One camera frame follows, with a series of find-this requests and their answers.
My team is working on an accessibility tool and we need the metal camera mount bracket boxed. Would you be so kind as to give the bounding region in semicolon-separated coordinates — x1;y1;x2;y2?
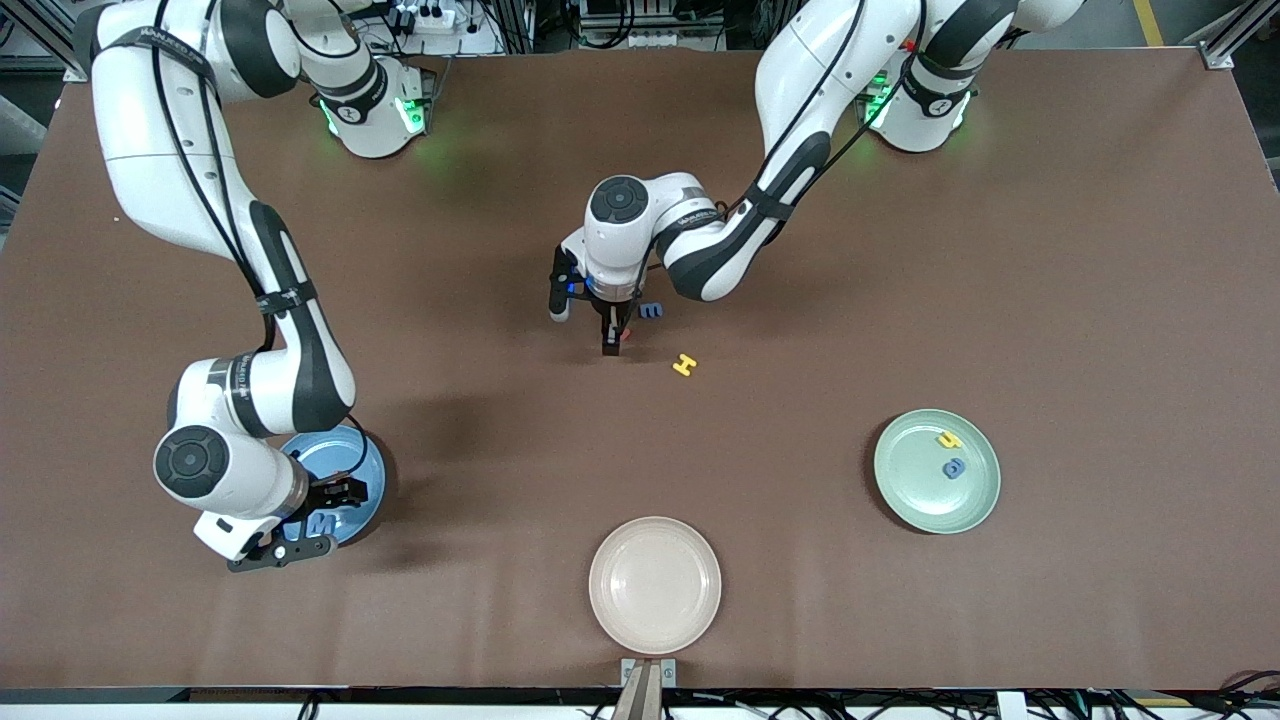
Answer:
620;657;678;720

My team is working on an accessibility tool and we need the white power strip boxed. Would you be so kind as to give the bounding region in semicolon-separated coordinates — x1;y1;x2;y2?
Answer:
393;3;457;33

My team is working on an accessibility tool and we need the blue plate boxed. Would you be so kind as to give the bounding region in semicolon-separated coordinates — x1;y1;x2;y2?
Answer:
283;425;387;547

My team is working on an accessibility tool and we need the green plate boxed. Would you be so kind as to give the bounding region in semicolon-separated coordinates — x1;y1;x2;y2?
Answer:
873;408;1002;535

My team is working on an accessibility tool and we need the black table edge rail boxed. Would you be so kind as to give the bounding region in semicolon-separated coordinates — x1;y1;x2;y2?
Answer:
0;686;1280;707

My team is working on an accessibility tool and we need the aluminium frame profile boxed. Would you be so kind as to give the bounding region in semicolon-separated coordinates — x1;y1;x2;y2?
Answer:
1197;0;1280;71
0;0;101;83

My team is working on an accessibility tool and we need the beige plate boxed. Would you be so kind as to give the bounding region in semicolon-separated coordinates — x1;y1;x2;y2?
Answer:
588;516;723;656

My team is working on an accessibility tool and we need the table cover cloth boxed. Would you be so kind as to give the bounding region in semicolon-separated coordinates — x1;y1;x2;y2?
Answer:
0;48;1280;691

